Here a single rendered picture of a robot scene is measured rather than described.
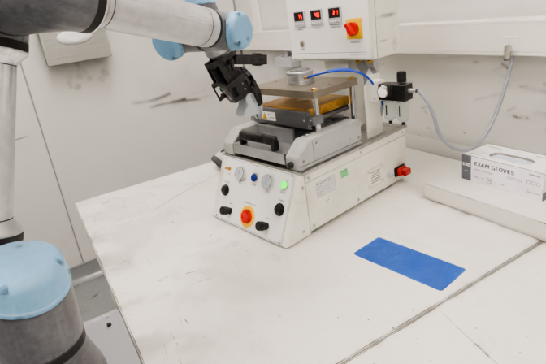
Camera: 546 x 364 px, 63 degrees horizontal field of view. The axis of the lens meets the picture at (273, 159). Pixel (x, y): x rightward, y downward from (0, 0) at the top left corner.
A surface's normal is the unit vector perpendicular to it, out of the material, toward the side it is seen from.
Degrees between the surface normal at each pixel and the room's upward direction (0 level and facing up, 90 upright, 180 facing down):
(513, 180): 90
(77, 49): 90
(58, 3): 111
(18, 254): 9
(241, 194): 65
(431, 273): 0
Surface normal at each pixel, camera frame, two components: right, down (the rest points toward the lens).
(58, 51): 0.51, 0.22
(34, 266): 0.01, -0.92
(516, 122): -0.85, 0.27
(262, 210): -0.73, -0.11
